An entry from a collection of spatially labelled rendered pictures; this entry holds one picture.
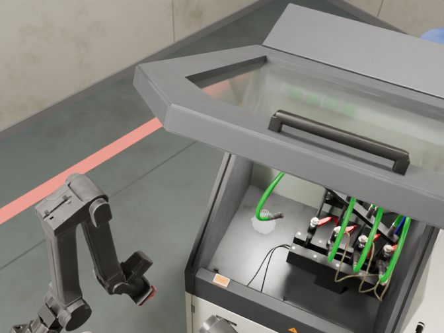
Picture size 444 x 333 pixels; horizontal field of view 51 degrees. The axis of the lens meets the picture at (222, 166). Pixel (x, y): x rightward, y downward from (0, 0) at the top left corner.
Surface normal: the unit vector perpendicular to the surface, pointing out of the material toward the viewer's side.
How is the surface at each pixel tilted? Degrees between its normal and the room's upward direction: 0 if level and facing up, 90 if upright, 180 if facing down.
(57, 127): 0
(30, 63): 90
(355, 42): 0
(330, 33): 0
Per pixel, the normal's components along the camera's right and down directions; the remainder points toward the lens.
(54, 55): 0.69, 0.57
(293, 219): 0.04, -0.64
